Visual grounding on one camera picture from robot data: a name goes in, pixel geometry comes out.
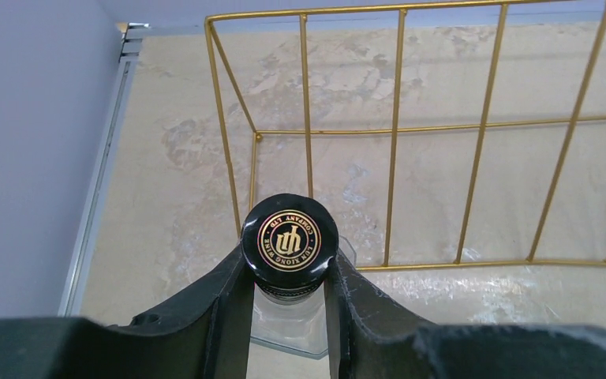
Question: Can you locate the aluminium table edge rail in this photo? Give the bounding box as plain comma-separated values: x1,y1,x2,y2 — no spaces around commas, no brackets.
58,23,151,317

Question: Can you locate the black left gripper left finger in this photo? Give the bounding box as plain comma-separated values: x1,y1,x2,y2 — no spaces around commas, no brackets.
0,249,253,378

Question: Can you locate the gold wire wine rack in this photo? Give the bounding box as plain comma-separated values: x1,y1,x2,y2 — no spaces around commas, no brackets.
204,1,606,272

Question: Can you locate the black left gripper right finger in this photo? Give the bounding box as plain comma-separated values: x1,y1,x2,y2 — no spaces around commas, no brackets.
324,253,606,378

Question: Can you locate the clear liquor bottle black cap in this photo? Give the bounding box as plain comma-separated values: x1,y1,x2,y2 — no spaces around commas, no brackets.
238,193,357,359

